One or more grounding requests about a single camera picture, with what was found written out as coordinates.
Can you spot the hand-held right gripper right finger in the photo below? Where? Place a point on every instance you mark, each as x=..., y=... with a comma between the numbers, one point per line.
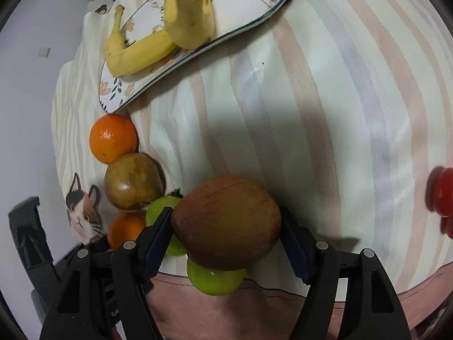
x=293, y=251

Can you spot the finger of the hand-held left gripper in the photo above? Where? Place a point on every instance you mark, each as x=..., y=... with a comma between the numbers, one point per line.
x=30, y=241

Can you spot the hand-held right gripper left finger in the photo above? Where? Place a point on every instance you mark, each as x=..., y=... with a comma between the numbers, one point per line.
x=155, y=251

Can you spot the orange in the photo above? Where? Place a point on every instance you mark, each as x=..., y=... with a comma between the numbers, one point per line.
x=124, y=230
x=113, y=138

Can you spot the green apple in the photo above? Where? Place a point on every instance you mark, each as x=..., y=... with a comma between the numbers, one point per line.
x=216, y=281
x=157, y=209

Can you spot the greenish brown apple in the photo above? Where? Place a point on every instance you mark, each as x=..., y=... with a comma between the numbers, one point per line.
x=133, y=181

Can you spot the red brown apple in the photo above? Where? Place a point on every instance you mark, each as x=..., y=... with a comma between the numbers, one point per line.
x=226, y=219

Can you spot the cherry tomato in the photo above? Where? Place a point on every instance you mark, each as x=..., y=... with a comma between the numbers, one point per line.
x=447, y=226
x=440, y=193

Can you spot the floral print plate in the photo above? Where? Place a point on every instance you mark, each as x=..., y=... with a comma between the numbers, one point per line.
x=247, y=3

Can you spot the striped blanket with pink border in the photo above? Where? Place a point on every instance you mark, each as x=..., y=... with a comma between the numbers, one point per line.
x=283, y=113

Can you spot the curved yellow banana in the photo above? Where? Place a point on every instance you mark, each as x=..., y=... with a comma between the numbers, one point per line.
x=138, y=55

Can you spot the straight yellow banana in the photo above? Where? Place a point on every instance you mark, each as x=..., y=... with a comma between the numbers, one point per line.
x=191, y=24

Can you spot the white wall switch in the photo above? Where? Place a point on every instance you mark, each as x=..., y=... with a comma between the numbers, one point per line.
x=44, y=52

